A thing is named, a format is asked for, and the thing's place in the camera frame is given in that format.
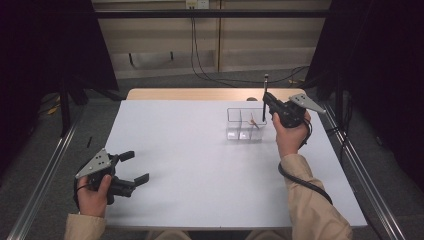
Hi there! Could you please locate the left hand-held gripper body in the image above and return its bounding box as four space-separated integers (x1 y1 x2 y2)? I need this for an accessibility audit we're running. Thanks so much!
74 148 137 206

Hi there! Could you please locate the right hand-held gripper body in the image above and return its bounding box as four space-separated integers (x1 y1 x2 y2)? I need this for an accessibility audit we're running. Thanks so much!
273 93 327 129

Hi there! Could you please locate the black pen with silver tip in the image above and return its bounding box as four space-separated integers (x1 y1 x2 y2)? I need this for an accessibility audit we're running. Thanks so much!
262 73 270 123

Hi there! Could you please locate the clear plastic pen holder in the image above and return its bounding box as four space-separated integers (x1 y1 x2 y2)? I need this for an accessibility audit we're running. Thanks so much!
225 107 268 142

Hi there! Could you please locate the person's right hand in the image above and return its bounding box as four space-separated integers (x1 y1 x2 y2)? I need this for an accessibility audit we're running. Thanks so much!
272 110 313 159

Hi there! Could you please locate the person's left hand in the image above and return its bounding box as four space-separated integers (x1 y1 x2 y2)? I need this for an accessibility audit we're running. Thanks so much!
76 174 113 219

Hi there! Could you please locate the white table mat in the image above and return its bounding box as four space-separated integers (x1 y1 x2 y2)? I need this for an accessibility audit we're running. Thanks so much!
101 99 368 230

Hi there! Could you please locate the person's left leg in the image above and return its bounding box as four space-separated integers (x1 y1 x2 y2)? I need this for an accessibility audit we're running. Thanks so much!
144 229 192 240

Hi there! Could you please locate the black curtain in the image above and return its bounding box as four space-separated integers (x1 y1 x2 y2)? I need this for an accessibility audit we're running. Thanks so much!
0 0 120 174
304 0 424 191

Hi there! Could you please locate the left hand-held gripper cable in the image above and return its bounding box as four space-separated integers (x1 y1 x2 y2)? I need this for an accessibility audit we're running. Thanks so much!
72 178 91 211

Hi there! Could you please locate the hand-held gripper cable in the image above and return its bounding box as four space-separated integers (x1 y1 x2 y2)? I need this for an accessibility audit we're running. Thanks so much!
277 118 334 206
72 178 91 211

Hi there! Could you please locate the black stand post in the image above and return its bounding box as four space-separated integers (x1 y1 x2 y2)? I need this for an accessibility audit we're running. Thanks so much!
334 71 346 158
58 76 73 138

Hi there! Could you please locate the aluminium floor rail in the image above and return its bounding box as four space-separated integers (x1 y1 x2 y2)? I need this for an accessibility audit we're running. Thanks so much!
319 103 407 240
6 106 86 240

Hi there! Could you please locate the black stand cable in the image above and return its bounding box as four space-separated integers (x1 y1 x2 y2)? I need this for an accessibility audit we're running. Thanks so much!
324 96 357 161

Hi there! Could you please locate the right hand-held gripper cable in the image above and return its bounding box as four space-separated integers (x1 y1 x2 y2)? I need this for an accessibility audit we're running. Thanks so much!
277 118 334 206

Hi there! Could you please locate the yellow floor cable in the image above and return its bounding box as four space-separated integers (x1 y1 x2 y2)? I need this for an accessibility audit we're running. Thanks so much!
46 94 63 116

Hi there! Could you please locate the black wall cable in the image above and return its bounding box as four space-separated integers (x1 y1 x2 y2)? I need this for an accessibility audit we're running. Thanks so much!
189 7 311 88
192 16 311 86

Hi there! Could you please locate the white wall socket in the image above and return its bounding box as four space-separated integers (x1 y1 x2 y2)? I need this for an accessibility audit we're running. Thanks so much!
185 0 210 10

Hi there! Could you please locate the black horizontal frame bar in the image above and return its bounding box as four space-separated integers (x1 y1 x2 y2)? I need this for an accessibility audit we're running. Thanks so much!
94 9 331 19

